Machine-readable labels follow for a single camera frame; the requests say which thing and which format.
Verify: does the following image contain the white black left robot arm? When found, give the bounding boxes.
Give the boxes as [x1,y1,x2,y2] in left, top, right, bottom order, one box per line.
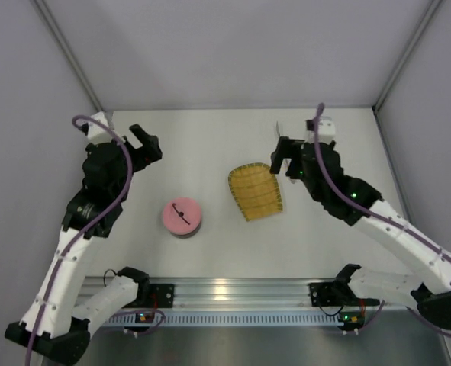
[5,124,163,365]

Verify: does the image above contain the pink round lid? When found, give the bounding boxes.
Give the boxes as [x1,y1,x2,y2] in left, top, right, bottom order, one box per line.
[161,197,201,234]

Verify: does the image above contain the right aluminium frame post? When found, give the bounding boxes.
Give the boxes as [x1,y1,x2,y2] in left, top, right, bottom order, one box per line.
[372,0,445,221]

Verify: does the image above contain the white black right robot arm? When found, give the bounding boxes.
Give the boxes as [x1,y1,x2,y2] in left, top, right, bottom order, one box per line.
[270,136,451,330]

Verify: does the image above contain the aluminium frame post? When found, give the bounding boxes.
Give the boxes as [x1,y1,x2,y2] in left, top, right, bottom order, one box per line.
[372,0,445,221]
[30,0,106,112]

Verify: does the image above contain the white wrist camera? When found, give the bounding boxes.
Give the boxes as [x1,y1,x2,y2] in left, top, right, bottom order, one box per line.
[305,117,336,144]
[81,112,112,145]

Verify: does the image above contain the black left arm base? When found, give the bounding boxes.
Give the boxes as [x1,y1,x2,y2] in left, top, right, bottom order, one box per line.
[125,283,175,309]

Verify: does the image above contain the stainless steel round bowl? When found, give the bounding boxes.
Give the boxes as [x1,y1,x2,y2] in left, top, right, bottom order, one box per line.
[172,226,201,239]

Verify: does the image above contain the left aluminium frame post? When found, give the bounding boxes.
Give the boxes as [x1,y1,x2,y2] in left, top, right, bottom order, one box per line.
[30,0,106,112]

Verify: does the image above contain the aluminium mounting rail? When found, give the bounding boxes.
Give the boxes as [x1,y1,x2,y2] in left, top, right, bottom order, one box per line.
[150,278,338,311]

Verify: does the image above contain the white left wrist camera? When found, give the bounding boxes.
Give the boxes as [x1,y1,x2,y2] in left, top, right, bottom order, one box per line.
[81,112,112,145]

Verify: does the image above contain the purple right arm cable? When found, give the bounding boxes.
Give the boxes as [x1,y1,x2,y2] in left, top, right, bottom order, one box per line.
[311,101,451,341]

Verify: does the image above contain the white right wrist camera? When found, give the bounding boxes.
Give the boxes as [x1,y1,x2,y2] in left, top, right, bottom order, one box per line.
[305,117,336,144]

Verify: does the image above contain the white slotted cable duct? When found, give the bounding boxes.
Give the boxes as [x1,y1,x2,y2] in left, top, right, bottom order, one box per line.
[104,310,347,328]

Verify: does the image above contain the stainless steel tongs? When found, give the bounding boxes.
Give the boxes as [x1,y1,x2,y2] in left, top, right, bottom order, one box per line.
[272,121,296,184]

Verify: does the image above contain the green bamboo woven tray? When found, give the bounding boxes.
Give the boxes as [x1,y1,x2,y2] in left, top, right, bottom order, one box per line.
[228,162,283,222]

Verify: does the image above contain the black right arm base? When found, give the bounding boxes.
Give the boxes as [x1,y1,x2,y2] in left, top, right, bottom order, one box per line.
[309,281,380,307]

